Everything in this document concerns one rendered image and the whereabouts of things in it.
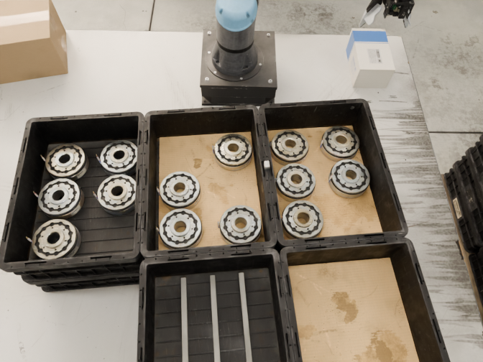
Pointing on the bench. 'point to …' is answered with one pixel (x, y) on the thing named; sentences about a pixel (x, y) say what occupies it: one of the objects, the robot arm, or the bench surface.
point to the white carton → (369, 58)
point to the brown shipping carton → (31, 41)
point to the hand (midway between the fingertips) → (382, 26)
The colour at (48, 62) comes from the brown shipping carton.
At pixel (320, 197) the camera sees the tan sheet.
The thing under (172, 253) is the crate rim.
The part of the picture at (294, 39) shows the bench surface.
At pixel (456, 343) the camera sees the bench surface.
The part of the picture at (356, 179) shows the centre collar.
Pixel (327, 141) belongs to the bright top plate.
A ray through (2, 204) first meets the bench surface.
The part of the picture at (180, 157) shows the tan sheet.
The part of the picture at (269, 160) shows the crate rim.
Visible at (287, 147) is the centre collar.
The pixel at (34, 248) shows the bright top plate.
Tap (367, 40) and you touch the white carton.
